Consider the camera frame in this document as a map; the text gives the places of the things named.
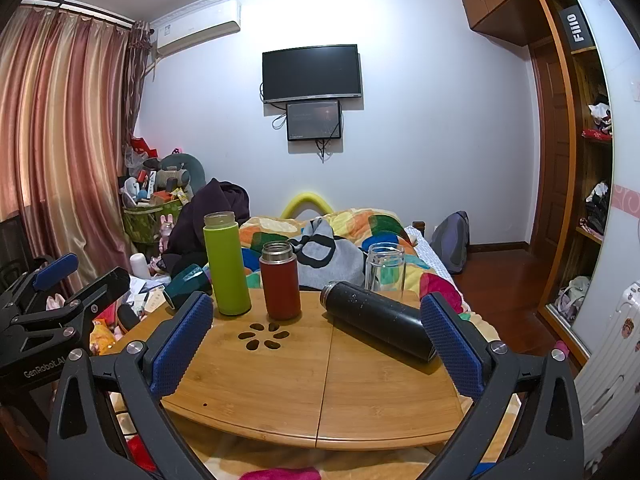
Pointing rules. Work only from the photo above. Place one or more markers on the red bag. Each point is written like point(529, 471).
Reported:
point(142, 146)

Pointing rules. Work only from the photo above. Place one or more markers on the colourful patterned blanket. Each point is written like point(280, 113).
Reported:
point(385, 227)

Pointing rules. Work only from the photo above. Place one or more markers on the green storage basket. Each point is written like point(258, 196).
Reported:
point(145, 222)

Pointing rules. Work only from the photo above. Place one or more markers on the orange snack bag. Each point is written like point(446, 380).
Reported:
point(104, 337)

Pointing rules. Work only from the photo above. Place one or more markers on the white air conditioner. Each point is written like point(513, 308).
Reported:
point(197, 27)

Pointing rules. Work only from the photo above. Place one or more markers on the black wall television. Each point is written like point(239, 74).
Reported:
point(311, 72)

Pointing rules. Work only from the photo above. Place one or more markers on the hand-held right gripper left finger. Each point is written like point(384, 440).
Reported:
point(182, 345)

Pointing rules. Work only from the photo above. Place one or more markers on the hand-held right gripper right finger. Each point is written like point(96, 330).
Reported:
point(450, 345)

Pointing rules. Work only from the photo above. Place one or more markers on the grey black sweater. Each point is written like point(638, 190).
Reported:
point(330, 260)

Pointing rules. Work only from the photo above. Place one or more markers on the grey green plush toy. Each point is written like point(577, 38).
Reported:
point(182, 167)

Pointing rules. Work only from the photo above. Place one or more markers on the red thermos cup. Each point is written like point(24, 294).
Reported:
point(281, 285)

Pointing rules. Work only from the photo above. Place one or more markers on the wooden overhead cabinet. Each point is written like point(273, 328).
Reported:
point(500, 2)

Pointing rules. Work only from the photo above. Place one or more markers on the bamboo lap table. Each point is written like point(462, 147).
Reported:
point(300, 390)

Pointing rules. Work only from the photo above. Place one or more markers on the black thermos cup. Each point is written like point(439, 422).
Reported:
point(375, 315)

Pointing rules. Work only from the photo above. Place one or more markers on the green bottle cup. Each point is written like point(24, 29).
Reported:
point(227, 265)

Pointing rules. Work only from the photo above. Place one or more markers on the grey backpack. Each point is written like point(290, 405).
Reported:
point(452, 242)

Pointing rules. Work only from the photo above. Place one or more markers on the white ribbed suitcase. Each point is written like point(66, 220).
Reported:
point(612, 375)

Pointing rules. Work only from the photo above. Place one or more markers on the small white bottle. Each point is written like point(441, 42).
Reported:
point(140, 265)

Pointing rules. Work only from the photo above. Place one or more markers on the dark purple jacket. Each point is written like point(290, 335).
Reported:
point(210, 205)

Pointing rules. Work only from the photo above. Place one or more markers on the brown wooden door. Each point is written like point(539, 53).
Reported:
point(552, 150)

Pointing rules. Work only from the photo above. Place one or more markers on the pink rabbit toy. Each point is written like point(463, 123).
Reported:
point(166, 232)

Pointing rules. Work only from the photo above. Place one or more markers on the teal plastic cup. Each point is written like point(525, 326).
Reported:
point(185, 282)

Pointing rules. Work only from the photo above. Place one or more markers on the yellow foam arch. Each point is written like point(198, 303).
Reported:
point(306, 199)

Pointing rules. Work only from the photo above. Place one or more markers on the wooden wardrobe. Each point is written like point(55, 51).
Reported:
point(595, 170)

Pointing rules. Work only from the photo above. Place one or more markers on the small black wall monitor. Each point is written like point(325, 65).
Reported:
point(314, 120)

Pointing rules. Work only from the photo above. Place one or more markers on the clear glass cup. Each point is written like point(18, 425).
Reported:
point(385, 272)

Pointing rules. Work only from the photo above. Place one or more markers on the pink striped curtain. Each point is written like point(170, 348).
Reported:
point(60, 125)

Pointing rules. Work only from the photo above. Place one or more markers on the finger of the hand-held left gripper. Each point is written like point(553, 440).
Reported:
point(102, 287)
point(55, 271)

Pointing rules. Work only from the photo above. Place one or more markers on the black wardrobe sign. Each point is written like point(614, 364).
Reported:
point(577, 27)

